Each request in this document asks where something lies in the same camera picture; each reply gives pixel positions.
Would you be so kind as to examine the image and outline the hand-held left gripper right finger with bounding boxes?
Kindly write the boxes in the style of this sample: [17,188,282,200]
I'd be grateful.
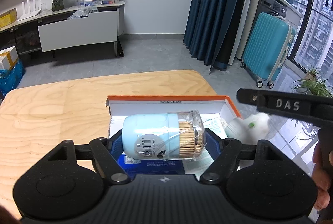
[200,128,287,184]

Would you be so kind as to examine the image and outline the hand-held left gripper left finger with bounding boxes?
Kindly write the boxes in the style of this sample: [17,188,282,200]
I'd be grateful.
[47,130,132,184]

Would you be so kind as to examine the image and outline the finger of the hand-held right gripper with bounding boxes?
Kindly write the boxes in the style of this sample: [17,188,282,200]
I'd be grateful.
[237,88,333,128]

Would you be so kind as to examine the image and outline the teal bandage box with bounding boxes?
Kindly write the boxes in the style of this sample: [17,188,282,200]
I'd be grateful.
[183,118,228,181]

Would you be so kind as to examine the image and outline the blue toothpick jar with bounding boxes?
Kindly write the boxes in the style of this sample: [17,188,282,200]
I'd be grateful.
[122,110,205,161]

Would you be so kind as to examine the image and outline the white plug adapter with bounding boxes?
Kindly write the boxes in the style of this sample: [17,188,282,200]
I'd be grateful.
[224,112,270,144]

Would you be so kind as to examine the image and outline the blue small box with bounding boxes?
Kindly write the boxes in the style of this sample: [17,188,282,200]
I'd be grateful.
[117,152,184,175]

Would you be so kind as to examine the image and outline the orange and white shallow box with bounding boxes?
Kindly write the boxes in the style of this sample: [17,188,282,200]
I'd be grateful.
[106,95,243,175]

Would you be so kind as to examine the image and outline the person's right hand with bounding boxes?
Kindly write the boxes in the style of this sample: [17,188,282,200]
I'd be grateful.
[311,139,333,211]

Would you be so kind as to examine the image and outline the potted spider plant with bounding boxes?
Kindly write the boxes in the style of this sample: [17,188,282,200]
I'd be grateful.
[291,78,333,99]

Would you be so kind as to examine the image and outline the small floor plant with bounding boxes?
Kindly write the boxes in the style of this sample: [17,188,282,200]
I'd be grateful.
[303,66,324,84]

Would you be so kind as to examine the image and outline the teal suitcase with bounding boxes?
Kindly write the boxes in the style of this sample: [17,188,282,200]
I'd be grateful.
[240,12,297,89]

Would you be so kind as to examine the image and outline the black roll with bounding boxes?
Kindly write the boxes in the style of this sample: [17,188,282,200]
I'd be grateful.
[117,41,126,58]

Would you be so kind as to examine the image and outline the grey washing machine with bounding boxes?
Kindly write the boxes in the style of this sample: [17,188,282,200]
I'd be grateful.
[256,0,288,19]

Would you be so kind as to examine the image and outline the blue curtain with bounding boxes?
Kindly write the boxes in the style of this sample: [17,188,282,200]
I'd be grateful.
[183,0,257,71]

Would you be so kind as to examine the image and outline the blue plastic bag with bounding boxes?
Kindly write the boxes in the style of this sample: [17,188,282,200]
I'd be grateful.
[0,59,26,96]

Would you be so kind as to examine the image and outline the white cardboard box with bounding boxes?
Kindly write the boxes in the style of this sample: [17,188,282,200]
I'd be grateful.
[0,46,20,71]

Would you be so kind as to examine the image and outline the white TV cabinet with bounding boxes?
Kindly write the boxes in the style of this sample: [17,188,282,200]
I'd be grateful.
[0,0,127,58]

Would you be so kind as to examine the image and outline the pile of clear plastic packets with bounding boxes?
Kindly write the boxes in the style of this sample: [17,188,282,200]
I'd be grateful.
[67,0,121,21]

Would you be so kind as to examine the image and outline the white router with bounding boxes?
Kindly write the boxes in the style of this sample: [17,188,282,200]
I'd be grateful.
[19,0,43,21]

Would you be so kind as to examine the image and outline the yellow box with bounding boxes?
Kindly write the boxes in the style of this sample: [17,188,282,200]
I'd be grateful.
[0,8,19,30]

